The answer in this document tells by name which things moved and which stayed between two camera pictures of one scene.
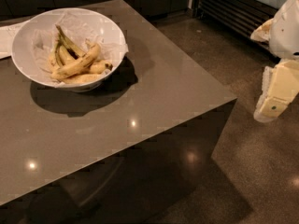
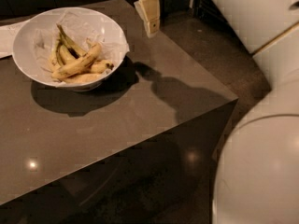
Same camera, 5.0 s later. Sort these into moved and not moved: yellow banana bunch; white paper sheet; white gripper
Moved: white gripper
Not moved: yellow banana bunch; white paper sheet
